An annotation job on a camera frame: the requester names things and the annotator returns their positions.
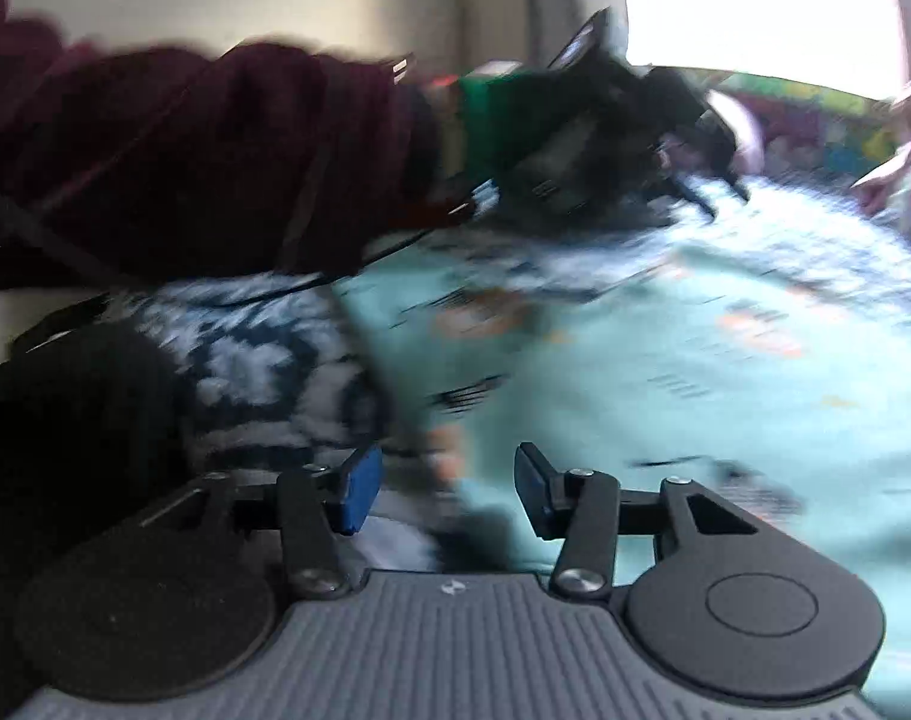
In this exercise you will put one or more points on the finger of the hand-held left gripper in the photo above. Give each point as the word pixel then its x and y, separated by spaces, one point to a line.
pixel 725 154
pixel 687 191

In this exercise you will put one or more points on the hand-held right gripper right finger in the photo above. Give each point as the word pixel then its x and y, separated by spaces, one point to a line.
pixel 534 491

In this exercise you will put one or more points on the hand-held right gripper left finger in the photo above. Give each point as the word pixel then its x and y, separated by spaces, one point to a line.
pixel 361 487

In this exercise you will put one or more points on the teal animal print shirt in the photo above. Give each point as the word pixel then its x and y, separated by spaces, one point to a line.
pixel 650 390

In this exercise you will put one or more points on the person's left forearm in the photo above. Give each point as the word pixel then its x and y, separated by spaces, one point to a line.
pixel 200 150

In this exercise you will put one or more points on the person's left hand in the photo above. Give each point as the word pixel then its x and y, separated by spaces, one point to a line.
pixel 485 116

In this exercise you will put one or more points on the colourful alphabet play mat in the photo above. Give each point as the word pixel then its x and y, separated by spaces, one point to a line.
pixel 822 120

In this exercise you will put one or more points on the blue white patterned quilt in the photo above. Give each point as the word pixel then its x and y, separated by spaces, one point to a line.
pixel 238 360

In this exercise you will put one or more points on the cream pink comforter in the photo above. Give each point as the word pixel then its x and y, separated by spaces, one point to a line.
pixel 909 157

